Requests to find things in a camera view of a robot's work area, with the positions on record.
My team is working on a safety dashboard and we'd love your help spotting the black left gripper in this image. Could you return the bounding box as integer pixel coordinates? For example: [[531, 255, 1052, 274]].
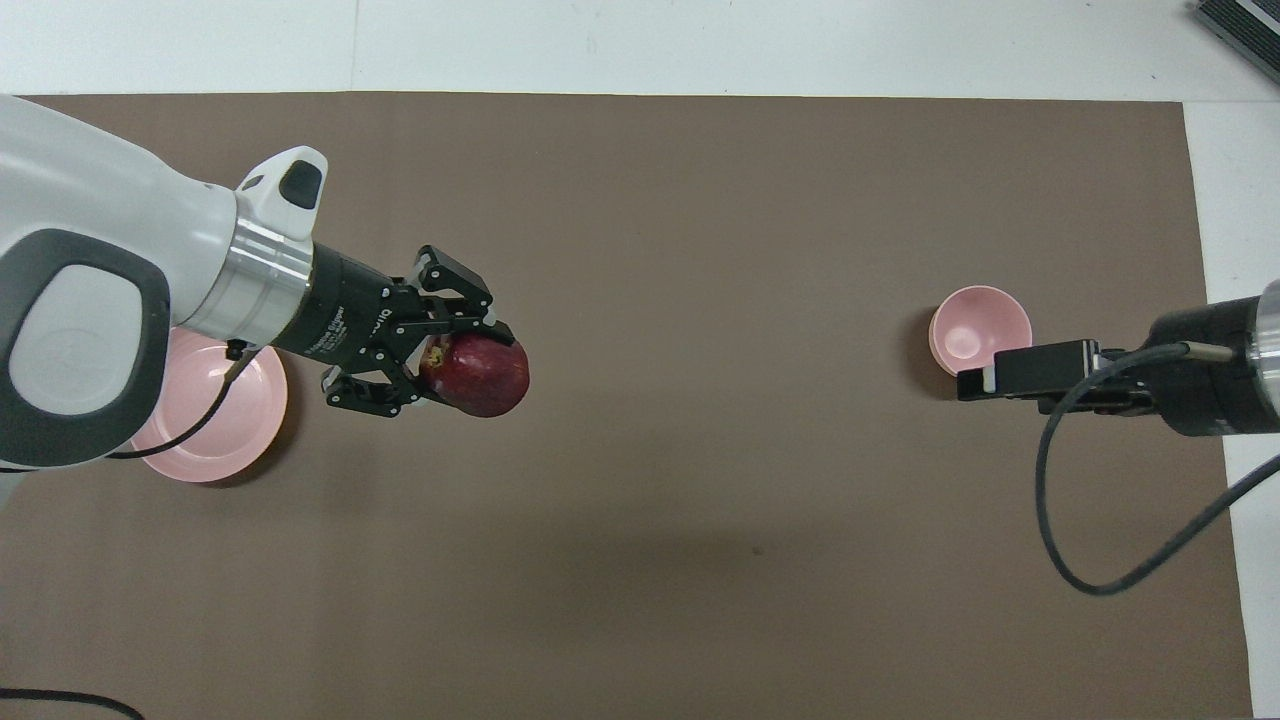
[[272, 244, 514, 418]]

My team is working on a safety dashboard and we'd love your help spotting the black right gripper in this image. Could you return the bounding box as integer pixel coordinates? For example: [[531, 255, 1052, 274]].
[[957, 297, 1266, 438]]

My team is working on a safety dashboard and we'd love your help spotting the dark red apple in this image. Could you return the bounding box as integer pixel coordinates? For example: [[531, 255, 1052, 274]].
[[419, 334, 530, 419]]

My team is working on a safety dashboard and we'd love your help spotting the pink bowl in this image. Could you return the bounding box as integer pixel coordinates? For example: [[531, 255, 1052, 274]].
[[928, 285, 1034, 378]]

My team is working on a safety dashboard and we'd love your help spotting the pink plate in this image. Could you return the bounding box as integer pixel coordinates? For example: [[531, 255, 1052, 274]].
[[130, 325, 289, 484]]

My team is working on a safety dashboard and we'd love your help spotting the brown table mat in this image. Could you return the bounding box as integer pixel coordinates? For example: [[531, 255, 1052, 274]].
[[0, 92, 1253, 720]]

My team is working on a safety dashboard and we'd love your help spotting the black ribbed device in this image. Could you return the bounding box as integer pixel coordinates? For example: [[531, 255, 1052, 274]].
[[1193, 0, 1280, 56]]

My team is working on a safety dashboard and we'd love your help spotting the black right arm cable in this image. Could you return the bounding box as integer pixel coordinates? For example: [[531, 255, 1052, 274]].
[[1035, 342, 1280, 596]]

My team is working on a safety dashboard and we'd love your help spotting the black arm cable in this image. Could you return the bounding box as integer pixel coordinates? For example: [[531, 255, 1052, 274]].
[[0, 340, 261, 720], [1035, 342, 1280, 596]]

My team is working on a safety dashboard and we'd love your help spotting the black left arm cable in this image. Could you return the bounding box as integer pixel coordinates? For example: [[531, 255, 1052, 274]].
[[0, 340, 261, 720]]

